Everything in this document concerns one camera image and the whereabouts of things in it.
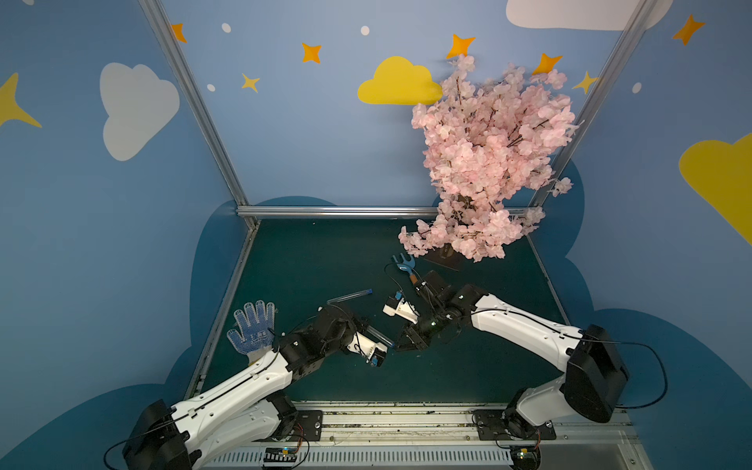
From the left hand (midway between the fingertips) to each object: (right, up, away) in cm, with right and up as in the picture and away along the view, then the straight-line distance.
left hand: (367, 309), depth 79 cm
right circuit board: (+41, -37, -5) cm, 55 cm away
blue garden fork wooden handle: (+14, +11, +29) cm, 33 cm away
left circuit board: (-22, -37, -6) cm, 43 cm away
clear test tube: (-8, 0, +22) cm, 23 cm away
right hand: (+9, -8, -3) cm, 12 cm away
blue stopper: (0, +2, +21) cm, 21 cm away
